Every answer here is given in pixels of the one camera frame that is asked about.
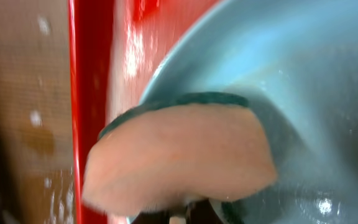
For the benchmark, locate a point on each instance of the pink sponge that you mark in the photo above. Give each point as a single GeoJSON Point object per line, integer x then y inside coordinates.
{"type": "Point", "coordinates": [172, 153]}

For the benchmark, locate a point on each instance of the red plastic tray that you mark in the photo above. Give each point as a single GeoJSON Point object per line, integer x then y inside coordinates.
{"type": "Point", "coordinates": [115, 47]}

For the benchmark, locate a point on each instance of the light blue plate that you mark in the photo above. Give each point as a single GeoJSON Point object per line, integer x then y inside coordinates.
{"type": "Point", "coordinates": [297, 64]}

